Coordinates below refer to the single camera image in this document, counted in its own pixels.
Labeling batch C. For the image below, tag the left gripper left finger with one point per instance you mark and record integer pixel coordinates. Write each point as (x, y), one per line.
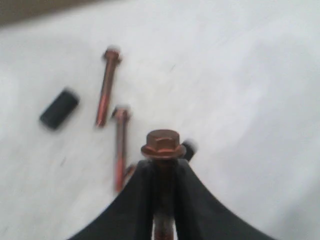
(125, 215)

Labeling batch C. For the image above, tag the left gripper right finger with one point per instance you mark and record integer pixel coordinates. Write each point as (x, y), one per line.
(202, 212)

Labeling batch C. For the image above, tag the copper flange bolt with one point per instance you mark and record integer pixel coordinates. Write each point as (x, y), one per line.
(163, 147)
(108, 85)
(121, 147)

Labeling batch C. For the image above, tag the black cylindrical sleeve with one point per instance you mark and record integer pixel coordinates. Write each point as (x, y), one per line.
(190, 150)
(59, 108)

